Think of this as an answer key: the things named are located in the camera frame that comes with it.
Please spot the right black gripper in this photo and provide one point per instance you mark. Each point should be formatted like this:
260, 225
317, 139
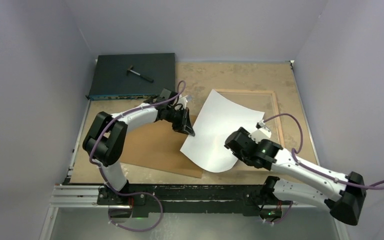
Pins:
245, 132

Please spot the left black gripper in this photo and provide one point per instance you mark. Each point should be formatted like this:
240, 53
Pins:
184, 124

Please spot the printed photo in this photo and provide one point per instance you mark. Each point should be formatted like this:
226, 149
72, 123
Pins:
205, 149

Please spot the wooden picture frame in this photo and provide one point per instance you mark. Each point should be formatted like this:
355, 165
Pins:
246, 118

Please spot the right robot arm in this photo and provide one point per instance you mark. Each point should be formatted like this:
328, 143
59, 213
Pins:
337, 193

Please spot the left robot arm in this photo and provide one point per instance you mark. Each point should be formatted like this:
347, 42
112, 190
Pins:
105, 138

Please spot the brown backing board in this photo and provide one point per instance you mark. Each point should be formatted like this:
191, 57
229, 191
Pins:
156, 146

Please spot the small black hammer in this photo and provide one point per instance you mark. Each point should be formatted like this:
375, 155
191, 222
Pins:
142, 76

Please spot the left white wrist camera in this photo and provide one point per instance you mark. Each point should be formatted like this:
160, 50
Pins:
184, 100

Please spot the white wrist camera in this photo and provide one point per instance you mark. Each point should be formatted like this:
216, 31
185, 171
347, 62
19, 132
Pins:
261, 124
184, 100

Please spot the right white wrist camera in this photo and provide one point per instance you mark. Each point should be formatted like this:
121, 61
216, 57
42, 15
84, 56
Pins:
261, 124

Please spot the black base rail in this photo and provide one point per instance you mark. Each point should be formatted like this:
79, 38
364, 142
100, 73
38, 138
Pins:
206, 208

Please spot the dark network switch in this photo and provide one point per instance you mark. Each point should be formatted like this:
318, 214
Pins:
111, 82

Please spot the aluminium extrusion rail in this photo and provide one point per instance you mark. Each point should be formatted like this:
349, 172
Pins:
72, 195

